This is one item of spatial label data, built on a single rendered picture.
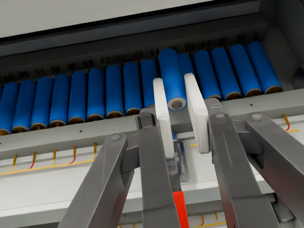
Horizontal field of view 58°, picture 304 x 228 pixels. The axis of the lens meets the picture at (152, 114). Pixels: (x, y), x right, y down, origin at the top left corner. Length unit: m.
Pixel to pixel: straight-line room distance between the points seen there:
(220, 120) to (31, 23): 0.12
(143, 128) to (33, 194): 0.17
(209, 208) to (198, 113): 0.28
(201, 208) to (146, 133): 0.29
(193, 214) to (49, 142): 0.25
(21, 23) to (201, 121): 0.11
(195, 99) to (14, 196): 0.20
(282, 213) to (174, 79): 0.27
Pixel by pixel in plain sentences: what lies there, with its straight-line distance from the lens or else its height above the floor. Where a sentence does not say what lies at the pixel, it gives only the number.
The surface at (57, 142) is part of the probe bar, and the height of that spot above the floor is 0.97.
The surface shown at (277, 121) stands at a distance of 0.29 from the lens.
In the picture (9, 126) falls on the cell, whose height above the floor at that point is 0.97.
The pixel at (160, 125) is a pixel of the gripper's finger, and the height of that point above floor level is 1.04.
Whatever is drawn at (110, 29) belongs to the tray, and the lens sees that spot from 0.34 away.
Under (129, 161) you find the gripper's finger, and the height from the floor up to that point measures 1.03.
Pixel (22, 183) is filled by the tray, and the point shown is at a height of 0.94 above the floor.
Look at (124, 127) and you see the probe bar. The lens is 0.26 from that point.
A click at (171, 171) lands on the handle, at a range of 0.24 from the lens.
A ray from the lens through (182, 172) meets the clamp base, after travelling 0.24.
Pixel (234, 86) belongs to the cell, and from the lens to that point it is 0.29.
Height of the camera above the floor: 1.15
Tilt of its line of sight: 40 degrees down
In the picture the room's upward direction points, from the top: 12 degrees counter-clockwise
